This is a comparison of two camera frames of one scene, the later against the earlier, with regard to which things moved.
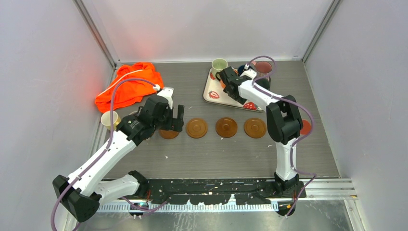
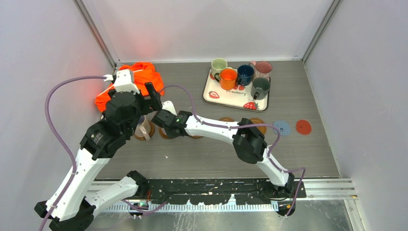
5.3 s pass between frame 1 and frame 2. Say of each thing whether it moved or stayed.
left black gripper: moved
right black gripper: moved
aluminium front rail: stayed
